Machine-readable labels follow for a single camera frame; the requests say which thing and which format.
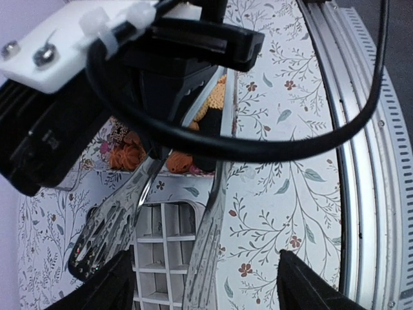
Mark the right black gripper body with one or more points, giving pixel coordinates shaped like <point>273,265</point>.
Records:
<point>161,74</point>

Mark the black sandwich cookie left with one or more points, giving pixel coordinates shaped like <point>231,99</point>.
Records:
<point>210,124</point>

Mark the pink divided cookie tin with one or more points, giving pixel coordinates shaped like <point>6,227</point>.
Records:
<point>162,244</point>

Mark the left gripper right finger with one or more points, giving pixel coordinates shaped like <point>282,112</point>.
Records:
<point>299,287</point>

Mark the front aluminium rail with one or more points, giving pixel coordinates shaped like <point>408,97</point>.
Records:
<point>375,167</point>

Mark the floral tablecloth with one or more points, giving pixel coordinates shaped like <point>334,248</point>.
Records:
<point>278,195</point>

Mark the chocolate sprinkle donut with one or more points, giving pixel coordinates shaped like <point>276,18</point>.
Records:
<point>118,132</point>

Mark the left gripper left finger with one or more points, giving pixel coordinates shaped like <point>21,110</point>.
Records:
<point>110,288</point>

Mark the floral cookie tray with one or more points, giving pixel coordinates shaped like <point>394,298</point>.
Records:
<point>103,155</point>

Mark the metal serving tongs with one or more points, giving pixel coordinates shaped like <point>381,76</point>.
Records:
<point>109,230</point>

